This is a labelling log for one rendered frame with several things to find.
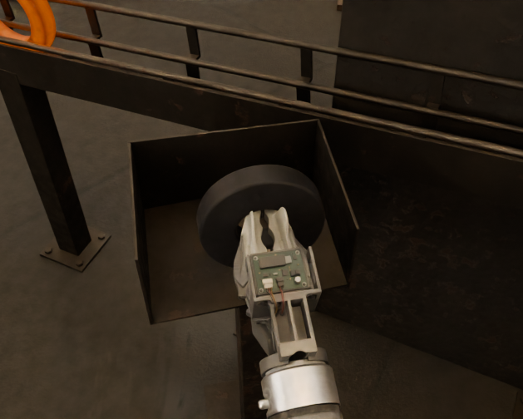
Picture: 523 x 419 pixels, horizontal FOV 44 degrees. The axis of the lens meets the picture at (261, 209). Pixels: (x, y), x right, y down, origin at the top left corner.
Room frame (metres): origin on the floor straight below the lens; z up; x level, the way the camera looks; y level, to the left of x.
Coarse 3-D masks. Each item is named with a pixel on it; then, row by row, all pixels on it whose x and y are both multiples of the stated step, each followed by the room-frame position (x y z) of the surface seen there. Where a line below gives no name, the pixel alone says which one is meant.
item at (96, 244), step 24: (0, 72) 1.02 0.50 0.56; (24, 96) 1.00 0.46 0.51; (24, 120) 1.01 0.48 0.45; (48, 120) 1.04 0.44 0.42; (24, 144) 1.02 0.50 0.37; (48, 144) 1.02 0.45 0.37; (48, 168) 1.00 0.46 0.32; (48, 192) 1.01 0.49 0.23; (72, 192) 1.04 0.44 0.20; (48, 216) 1.02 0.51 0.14; (72, 216) 1.02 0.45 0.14; (72, 240) 1.00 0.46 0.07; (96, 240) 1.05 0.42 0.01; (72, 264) 0.97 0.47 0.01
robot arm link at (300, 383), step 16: (288, 368) 0.31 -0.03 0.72; (304, 368) 0.30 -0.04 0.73; (320, 368) 0.31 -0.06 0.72; (272, 384) 0.30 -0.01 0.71; (288, 384) 0.29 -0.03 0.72; (304, 384) 0.29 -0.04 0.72; (320, 384) 0.29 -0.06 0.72; (272, 400) 0.28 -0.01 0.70; (288, 400) 0.28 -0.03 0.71; (304, 400) 0.28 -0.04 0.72; (320, 400) 0.28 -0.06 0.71; (336, 400) 0.28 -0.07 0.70
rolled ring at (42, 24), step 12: (24, 0) 1.01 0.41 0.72; (36, 0) 1.01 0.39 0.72; (36, 12) 1.00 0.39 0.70; (48, 12) 1.01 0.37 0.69; (0, 24) 1.07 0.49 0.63; (36, 24) 1.00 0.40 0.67; (48, 24) 1.01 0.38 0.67; (12, 36) 1.05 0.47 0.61; (24, 36) 1.05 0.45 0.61; (36, 36) 1.00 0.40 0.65; (48, 36) 1.00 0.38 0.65
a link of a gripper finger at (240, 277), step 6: (240, 240) 0.47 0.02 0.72; (240, 246) 0.47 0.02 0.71; (240, 252) 0.46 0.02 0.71; (240, 258) 0.45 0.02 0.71; (234, 264) 0.44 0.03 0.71; (240, 264) 0.44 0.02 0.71; (234, 270) 0.43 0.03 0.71; (240, 270) 0.43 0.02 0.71; (234, 276) 0.43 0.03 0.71; (240, 276) 0.43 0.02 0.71; (246, 276) 0.43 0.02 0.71; (234, 282) 0.43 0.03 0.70; (240, 282) 0.42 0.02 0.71; (246, 282) 0.42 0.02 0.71; (240, 288) 0.42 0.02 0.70; (240, 294) 0.41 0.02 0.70
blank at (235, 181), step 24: (264, 168) 0.53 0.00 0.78; (288, 168) 0.54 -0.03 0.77; (216, 192) 0.51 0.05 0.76; (240, 192) 0.50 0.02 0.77; (264, 192) 0.50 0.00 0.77; (288, 192) 0.51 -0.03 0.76; (312, 192) 0.52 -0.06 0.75; (216, 216) 0.49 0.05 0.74; (240, 216) 0.50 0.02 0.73; (288, 216) 0.51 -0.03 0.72; (312, 216) 0.51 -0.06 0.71; (216, 240) 0.49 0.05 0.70; (264, 240) 0.51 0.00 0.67; (312, 240) 0.51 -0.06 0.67
